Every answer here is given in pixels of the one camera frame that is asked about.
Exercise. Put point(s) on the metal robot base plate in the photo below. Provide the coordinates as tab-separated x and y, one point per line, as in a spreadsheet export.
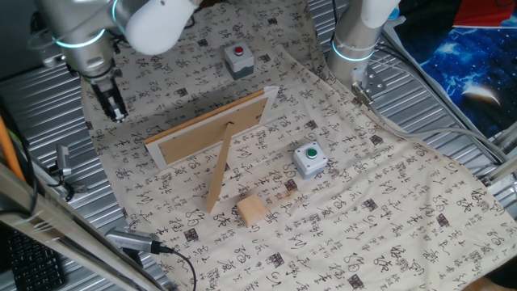
369	81

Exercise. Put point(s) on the grey box red button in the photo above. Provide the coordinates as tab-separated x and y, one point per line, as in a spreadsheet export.
239	60

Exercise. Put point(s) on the beige calligraphy print cloth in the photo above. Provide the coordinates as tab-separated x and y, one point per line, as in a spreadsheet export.
363	226

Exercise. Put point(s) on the small wooden block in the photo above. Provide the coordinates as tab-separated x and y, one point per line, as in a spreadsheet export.
252	210

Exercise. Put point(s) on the wooden picture frame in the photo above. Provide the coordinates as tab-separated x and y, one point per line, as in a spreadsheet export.
202	137

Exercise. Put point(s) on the grey exterior camera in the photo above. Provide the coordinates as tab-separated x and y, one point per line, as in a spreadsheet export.
131	239

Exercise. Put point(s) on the long aluminium frame beam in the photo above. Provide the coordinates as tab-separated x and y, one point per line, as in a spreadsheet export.
60	220

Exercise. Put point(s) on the black keyboard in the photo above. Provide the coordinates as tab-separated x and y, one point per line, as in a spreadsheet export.
34	264

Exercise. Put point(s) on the grey box green button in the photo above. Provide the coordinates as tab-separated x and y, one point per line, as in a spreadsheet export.
310	159

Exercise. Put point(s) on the blue starry space poster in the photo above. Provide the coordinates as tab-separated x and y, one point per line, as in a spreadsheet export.
472	68

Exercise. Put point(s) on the red sheet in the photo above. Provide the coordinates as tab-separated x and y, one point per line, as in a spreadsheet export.
484	14

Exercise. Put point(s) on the short aluminium frame profiles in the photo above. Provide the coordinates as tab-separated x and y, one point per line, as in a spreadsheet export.
503	155

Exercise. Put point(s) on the black clamp tool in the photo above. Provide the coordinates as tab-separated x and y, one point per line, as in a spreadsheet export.
62	159

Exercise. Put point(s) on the orange pole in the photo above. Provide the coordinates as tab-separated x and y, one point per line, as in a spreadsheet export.
8	149

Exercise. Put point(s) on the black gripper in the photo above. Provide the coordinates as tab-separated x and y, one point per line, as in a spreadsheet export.
105	93

